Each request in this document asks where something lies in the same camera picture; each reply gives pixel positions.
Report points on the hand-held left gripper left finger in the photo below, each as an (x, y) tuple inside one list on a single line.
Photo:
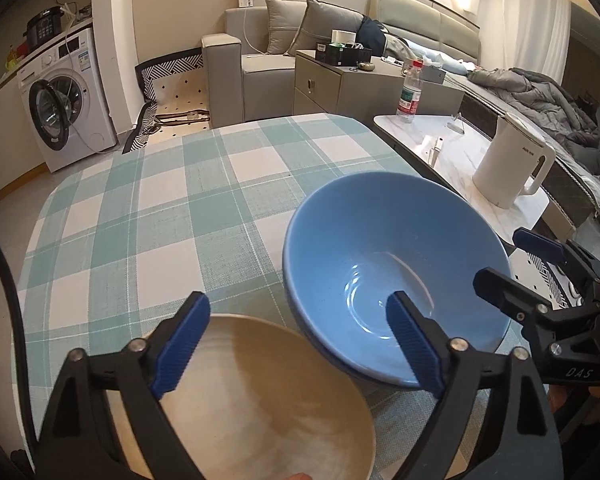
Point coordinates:
[(180, 350)]

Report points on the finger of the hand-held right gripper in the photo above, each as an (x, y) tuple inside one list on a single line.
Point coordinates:
[(540, 247), (510, 297)]

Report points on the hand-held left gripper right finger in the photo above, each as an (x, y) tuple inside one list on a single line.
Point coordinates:
[(415, 345)]

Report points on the cream ceramic plate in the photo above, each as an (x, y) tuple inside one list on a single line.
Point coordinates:
[(270, 410)]

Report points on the light blue bowl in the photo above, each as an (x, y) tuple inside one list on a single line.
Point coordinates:
[(380, 220)]

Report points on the person's right hand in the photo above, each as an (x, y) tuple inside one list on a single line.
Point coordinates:
[(562, 402)]

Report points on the person's left hand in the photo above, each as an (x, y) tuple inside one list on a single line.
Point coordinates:
[(297, 477)]

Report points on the patterned floor rug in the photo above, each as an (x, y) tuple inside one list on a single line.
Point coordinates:
[(535, 275)]

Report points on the white electric kettle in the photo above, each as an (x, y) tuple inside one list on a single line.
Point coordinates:
[(505, 165)]

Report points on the white marble side table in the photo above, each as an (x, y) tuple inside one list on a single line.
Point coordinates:
[(455, 160)]

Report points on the teal white checked tablecloth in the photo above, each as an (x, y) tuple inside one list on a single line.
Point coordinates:
[(155, 210)]

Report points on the small white tube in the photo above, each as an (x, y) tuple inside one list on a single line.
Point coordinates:
[(434, 151)]

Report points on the clear acrylic stand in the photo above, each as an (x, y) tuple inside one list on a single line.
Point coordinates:
[(455, 125)]

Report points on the grey blanket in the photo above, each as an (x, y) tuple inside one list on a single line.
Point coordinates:
[(535, 95)]

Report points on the clear water bottle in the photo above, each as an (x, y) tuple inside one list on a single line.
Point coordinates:
[(409, 97)]

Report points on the white curtain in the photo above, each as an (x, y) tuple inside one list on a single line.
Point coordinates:
[(530, 20)]

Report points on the beige padded headboard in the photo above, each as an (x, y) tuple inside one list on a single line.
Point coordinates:
[(430, 25)]

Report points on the cream dotted cushion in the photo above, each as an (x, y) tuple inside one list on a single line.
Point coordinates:
[(185, 95)]

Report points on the white washing machine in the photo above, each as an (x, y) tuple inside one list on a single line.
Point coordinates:
[(90, 110)]

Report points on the grey side cabinet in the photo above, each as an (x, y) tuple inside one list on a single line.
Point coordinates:
[(330, 90)]

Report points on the grey sofa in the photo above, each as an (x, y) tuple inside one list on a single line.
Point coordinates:
[(225, 80)]

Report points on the white kitchen counter cabinet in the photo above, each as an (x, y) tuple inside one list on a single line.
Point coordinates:
[(5, 135)]

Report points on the black organizer tray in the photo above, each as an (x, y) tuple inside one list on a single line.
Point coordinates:
[(340, 55)]

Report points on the black white patterned cushion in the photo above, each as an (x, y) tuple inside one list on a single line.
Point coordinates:
[(175, 65)]

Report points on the grey cushion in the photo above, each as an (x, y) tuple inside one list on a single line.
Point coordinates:
[(325, 27), (282, 25)]

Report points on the yellow oil bottle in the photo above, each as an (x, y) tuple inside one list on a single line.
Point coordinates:
[(11, 57)]

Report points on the red container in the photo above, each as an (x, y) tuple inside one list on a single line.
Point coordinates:
[(22, 49)]

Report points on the black pressure cooker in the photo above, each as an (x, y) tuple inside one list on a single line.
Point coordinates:
[(45, 30)]

